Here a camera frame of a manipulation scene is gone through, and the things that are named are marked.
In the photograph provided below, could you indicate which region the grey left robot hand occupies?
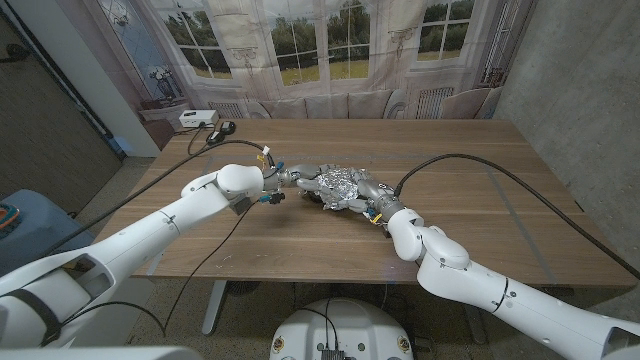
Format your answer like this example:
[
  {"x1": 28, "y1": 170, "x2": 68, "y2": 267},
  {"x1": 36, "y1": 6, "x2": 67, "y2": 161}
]
[{"x1": 276, "y1": 162, "x2": 327, "y2": 192}]

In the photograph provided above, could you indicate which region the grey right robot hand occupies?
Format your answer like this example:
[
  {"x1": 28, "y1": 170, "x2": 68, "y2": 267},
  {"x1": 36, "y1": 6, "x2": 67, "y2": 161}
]
[{"x1": 324, "y1": 168, "x2": 406, "y2": 220}]

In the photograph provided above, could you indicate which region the aluminum foil sheet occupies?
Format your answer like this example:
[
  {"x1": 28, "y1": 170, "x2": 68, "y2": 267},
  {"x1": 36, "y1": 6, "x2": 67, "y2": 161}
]
[{"x1": 315, "y1": 167, "x2": 371, "y2": 211}]

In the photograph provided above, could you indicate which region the grey cube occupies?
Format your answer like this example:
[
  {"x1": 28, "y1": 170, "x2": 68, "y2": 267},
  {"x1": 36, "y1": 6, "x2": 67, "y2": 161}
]
[{"x1": 231, "y1": 195, "x2": 254, "y2": 217}]

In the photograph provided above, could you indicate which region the white power box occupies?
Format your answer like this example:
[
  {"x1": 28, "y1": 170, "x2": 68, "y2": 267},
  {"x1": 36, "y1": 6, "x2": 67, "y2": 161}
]
[{"x1": 178, "y1": 109, "x2": 220, "y2": 129}]

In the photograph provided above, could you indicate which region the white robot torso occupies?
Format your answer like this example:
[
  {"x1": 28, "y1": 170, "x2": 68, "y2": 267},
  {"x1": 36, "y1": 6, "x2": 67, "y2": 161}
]
[{"x1": 269, "y1": 298, "x2": 415, "y2": 360}]

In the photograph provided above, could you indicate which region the dark table leg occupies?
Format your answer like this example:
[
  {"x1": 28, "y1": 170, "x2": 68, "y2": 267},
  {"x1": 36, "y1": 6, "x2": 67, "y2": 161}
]
[{"x1": 462, "y1": 299, "x2": 489, "y2": 345}]

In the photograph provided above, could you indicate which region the white table leg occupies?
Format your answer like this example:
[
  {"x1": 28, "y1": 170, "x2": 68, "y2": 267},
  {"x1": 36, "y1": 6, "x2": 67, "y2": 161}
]
[{"x1": 201, "y1": 279, "x2": 227, "y2": 336}]

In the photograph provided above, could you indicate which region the blue storage bin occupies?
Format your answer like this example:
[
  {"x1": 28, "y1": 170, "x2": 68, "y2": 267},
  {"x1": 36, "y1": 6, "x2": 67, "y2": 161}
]
[{"x1": 0, "y1": 188, "x2": 96, "y2": 274}]

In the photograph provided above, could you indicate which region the orange teal device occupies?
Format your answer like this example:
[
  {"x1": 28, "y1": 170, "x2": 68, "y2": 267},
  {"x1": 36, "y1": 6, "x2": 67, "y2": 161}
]
[{"x1": 0, "y1": 203, "x2": 22, "y2": 240}]

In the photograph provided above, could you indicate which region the black power box cable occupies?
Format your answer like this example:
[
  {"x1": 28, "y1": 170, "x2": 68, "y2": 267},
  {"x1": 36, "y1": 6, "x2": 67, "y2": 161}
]
[{"x1": 174, "y1": 122, "x2": 214, "y2": 158}]

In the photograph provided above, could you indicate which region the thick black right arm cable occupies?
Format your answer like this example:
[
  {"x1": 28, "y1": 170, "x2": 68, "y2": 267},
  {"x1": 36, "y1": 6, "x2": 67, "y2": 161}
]
[{"x1": 394, "y1": 153, "x2": 640, "y2": 280}]

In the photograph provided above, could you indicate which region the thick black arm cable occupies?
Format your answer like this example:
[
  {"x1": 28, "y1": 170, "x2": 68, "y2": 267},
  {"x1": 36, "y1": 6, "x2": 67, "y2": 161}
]
[
  {"x1": 37, "y1": 139, "x2": 277, "y2": 257},
  {"x1": 394, "y1": 153, "x2": 640, "y2": 280}
]

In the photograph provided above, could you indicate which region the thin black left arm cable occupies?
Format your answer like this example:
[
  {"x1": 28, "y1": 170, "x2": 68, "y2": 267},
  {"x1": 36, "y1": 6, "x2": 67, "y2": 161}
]
[{"x1": 59, "y1": 192, "x2": 286, "y2": 337}]

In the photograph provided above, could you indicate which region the black torso cable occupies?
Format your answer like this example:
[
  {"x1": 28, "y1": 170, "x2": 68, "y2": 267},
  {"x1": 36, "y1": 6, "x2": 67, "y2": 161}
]
[{"x1": 299, "y1": 298, "x2": 342, "y2": 351}]

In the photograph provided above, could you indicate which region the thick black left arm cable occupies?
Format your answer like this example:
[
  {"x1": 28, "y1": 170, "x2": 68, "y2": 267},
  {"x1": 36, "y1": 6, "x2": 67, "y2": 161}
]
[{"x1": 37, "y1": 139, "x2": 277, "y2": 257}]

